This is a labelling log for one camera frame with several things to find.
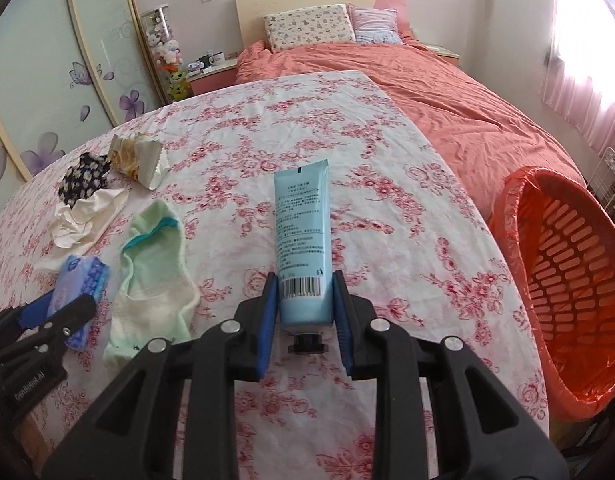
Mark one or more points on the flower print sliding wardrobe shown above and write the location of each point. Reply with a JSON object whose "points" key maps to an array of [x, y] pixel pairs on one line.
{"points": [[47, 60]]}

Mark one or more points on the pink curtain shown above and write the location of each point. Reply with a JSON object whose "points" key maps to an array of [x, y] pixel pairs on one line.
{"points": [[592, 60]]}

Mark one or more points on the white crumpled tissue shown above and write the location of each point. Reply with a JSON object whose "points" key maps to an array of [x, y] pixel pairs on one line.
{"points": [[82, 220]]}

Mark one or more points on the white mug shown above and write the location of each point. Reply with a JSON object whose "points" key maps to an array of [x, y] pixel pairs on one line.
{"points": [[217, 58]]}

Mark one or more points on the cream snack wrapper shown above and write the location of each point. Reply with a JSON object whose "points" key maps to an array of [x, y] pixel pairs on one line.
{"points": [[137, 160]]}

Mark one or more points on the light blue cream tube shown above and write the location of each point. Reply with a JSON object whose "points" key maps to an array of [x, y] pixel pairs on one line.
{"points": [[302, 235]]}

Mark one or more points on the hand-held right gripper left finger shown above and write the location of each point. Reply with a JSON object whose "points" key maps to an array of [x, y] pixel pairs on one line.
{"points": [[266, 330]]}

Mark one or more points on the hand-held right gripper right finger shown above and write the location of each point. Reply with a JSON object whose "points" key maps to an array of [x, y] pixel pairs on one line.
{"points": [[343, 330]]}

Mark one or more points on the pink white nightstand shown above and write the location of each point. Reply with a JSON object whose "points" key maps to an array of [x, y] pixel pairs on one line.
{"points": [[212, 80], [446, 52]]}

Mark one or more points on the pink striped pillow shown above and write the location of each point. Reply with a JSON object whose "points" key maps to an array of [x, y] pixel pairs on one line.
{"points": [[375, 25]]}

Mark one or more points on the plush toy display case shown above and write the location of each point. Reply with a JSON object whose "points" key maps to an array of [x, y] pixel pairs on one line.
{"points": [[165, 55]]}

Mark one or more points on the light green sock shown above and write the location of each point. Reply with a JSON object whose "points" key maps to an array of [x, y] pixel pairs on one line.
{"points": [[152, 270]]}

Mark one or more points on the black white polka dot cloth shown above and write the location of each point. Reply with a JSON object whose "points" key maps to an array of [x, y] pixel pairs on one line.
{"points": [[82, 180]]}

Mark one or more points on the orange duvet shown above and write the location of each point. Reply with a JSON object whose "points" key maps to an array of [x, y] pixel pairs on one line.
{"points": [[437, 95]]}

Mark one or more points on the orange plastic basket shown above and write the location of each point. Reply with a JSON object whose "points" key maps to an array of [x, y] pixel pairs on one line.
{"points": [[567, 285]]}

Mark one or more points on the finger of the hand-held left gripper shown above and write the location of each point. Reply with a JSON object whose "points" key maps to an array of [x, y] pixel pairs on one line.
{"points": [[72, 315], [37, 306]]}

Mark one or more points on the floral print pillow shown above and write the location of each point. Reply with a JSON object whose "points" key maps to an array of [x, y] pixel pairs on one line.
{"points": [[310, 27]]}

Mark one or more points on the blue tissue pack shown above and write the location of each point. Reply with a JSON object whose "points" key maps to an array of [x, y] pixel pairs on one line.
{"points": [[87, 275]]}

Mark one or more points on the pink floral tablecloth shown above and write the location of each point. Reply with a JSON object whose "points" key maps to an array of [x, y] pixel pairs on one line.
{"points": [[367, 220]]}

